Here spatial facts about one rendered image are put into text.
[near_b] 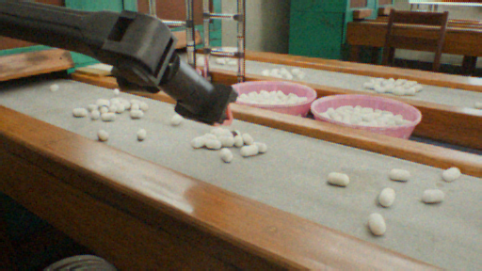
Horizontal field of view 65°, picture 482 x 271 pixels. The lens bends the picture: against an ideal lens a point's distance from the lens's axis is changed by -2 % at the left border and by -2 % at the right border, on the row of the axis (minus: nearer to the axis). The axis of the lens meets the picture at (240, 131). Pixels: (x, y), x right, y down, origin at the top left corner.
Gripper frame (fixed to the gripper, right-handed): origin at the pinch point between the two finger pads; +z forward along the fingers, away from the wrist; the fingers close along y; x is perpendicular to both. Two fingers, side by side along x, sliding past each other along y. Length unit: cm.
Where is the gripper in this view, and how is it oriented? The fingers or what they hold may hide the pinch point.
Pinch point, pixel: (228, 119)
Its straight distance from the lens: 72.1
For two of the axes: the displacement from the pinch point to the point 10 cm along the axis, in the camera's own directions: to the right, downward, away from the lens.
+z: 4.6, 3.7, 8.1
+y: -8.1, -2.0, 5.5
